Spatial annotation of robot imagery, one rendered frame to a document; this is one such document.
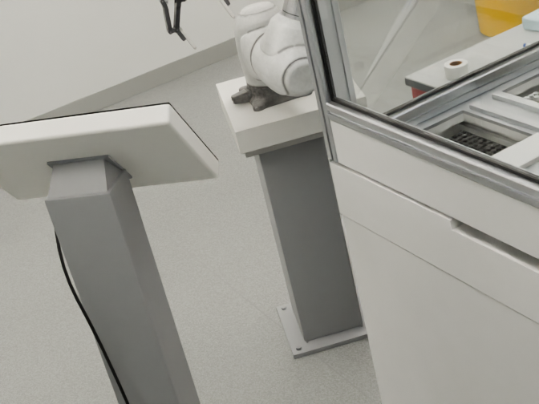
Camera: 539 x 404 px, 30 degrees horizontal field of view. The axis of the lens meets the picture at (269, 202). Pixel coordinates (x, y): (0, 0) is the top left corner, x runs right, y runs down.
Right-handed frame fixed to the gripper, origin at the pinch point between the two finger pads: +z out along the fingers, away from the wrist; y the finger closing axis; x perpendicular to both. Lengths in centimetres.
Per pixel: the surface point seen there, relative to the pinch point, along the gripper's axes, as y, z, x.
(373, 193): -1, 24, 83
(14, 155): 55, -22, 52
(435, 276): 1, 39, 100
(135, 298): 55, 19, 62
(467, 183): -12, 15, 115
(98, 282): 60, 11, 59
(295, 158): 3.0, 46.3, 1.7
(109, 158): 39, -11, 58
